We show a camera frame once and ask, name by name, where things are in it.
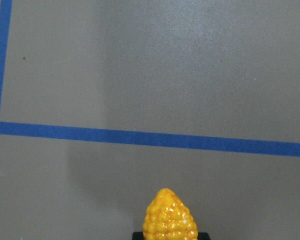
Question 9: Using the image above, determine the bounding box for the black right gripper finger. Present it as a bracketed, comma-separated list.
[132, 231, 212, 240]

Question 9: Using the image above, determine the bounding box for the yellow toy corn cob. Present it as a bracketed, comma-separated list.
[142, 188, 199, 240]

